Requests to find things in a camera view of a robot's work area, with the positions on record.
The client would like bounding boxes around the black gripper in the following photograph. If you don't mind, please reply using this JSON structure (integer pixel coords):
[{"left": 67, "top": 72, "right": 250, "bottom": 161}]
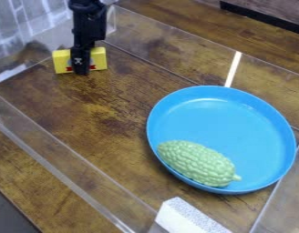
[{"left": 68, "top": 0, "right": 107, "bottom": 75}]

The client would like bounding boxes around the yellow block with label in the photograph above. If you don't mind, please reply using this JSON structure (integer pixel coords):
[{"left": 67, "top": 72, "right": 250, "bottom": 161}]
[{"left": 52, "top": 46, "right": 109, "bottom": 74}]

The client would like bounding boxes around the blue oval tray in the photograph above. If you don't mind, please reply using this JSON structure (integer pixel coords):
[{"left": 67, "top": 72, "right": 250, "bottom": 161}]
[{"left": 146, "top": 86, "right": 297, "bottom": 195}]

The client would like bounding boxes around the white foam block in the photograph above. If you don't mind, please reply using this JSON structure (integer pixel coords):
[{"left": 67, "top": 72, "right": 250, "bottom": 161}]
[{"left": 155, "top": 197, "right": 233, "bottom": 233}]

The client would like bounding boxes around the black bar on floor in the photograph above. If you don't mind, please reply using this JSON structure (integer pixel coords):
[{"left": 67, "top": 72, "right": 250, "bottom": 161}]
[{"left": 220, "top": 0, "right": 299, "bottom": 34}]

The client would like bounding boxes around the green bitter melon toy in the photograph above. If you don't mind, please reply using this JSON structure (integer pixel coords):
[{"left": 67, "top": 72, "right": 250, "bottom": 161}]
[{"left": 157, "top": 140, "right": 242, "bottom": 187}]

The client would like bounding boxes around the clear acrylic enclosure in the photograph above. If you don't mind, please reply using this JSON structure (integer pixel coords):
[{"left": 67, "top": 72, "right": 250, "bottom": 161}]
[{"left": 0, "top": 0, "right": 299, "bottom": 233}]

